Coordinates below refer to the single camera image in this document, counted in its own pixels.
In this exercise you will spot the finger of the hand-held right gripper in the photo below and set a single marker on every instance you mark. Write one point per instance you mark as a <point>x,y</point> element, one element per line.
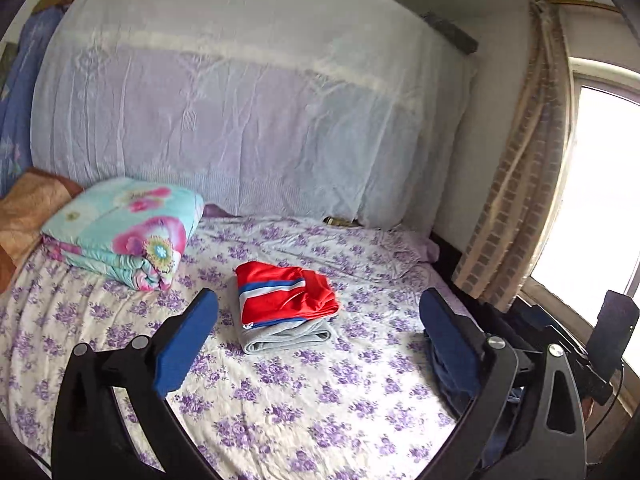
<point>537,322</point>

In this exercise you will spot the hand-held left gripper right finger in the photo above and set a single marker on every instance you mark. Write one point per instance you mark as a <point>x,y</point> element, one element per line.
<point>450,345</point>

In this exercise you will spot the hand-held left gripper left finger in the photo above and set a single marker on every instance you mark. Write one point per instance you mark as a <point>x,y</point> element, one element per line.
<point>182,345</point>

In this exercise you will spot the navy blue pants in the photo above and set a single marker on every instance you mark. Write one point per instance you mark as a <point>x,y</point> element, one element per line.
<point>447,390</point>

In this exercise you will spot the gray pants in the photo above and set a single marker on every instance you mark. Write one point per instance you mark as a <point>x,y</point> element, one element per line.
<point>285,340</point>

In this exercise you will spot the red pants with striped waistband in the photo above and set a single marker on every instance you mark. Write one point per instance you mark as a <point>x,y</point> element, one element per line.
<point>285,295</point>

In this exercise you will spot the lavender pillow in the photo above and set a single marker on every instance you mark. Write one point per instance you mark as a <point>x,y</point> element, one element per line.
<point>415,252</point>

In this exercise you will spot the bed with purple floral sheet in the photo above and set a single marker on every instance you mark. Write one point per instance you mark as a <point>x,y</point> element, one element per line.
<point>300,410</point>

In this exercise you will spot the beige checked curtain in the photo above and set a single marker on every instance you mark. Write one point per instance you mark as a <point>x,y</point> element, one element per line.
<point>520,185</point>

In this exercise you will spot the folded floral quilt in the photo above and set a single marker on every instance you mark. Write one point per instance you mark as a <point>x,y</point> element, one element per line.
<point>110,220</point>

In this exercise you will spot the window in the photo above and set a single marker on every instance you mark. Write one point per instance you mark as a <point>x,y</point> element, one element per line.
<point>600,185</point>

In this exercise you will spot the brown pillow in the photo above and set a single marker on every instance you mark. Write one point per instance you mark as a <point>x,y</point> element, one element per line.
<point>25,210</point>

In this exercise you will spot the white lace cover cloth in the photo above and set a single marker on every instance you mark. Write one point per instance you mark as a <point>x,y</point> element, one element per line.
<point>250,110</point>

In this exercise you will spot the blue patterned cloth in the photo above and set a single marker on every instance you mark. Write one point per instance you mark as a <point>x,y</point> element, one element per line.
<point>20,110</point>

